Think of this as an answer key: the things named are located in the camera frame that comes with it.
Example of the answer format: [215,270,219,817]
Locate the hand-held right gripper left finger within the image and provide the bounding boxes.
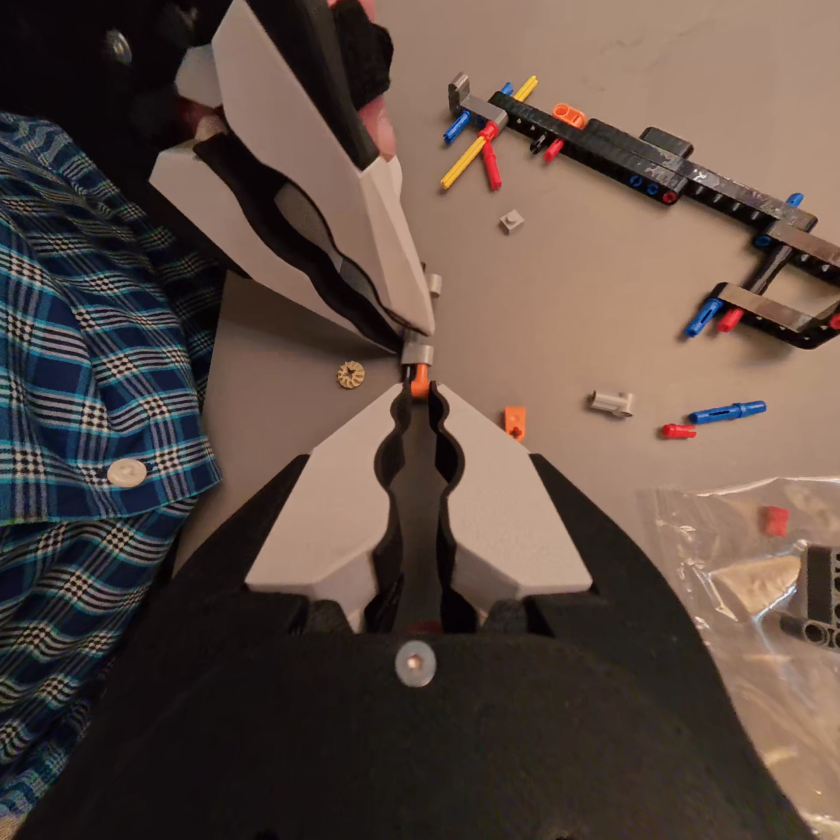
[245,382,413,634]

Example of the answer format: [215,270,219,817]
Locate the clear plastic bag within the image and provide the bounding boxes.
[646,476,840,840]

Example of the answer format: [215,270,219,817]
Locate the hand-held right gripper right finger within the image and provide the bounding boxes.
[427,382,595,634]

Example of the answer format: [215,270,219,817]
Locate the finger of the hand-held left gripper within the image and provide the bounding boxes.
[148,120,404,354]
[175,0,437,338]

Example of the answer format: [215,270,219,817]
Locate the yellow lego axle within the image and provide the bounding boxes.
[440,75,539,190]

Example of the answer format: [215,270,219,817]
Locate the black lego beam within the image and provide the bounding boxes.
[780,543,840,651]

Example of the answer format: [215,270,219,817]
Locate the long red lego pin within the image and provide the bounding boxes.
[481,120,504,192]

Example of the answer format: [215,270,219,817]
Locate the grey lego axle assembly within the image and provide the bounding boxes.
[402,262,445,382]

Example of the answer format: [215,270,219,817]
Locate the person's left hand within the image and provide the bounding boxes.
[360,94,399,161]

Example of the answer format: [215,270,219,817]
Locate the black lego technic frame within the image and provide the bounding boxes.
[444,71,840,350]

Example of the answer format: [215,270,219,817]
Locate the blue plaid shirt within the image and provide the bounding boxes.
[0,112,224,828]

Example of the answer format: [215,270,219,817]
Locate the long blue lego pin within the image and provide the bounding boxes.
[688,400,767,425]

